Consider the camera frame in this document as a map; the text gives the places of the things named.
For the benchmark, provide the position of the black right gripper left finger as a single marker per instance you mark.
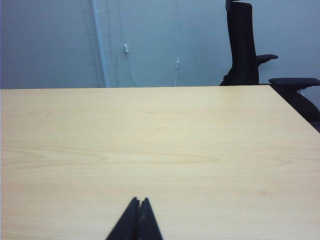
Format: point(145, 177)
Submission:
point(126, 222)

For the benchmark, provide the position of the black office chair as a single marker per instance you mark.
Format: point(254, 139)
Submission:
point(243, 50)

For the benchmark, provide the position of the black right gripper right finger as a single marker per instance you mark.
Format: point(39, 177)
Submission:
point(148, 222)

